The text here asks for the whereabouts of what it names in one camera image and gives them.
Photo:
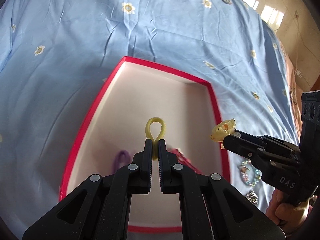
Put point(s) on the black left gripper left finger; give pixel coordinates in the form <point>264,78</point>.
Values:
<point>143,174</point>

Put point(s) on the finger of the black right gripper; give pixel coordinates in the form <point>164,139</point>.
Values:
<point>245,145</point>

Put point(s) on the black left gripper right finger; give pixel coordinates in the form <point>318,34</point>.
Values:
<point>167,178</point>

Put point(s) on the maroon hair clip with flower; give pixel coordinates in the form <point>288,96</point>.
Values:
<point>183,160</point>

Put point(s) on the purple bow hair clip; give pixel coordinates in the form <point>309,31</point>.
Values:
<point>122,158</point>

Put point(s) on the yellow cat hair clip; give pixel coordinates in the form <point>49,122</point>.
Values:
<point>222,130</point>

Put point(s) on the person's right hand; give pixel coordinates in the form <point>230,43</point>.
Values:
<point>290,218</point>

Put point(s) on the red shallow box lid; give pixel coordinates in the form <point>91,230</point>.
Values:
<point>141,97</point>

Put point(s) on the silver rhinestone hair clip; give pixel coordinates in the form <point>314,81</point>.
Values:
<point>252,197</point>

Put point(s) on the small round gold brooch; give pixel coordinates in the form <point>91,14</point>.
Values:
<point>255,95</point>

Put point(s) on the blue floral bed sheet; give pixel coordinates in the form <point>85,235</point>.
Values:
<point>56,54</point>

